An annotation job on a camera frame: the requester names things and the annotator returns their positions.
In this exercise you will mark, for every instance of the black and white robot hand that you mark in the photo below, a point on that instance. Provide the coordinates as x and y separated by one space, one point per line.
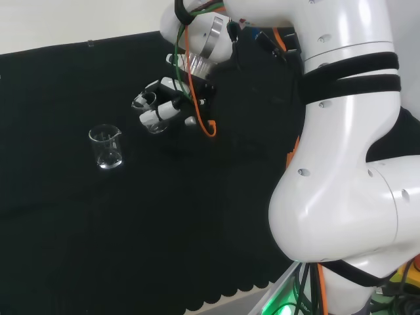
170 110

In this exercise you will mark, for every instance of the small clear glass beaker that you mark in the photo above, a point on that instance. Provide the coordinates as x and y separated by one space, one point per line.
158 128

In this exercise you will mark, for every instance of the clear glass beaker with spout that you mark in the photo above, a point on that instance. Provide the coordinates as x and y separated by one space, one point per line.
106 160

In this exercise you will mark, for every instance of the black bench cloth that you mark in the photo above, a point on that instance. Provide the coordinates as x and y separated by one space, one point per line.
98 229

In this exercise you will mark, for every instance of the yellow stop button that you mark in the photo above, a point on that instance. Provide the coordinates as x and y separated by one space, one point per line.
405 275

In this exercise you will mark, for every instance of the grey metal base plate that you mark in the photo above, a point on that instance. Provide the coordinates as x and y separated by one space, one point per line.
275 288

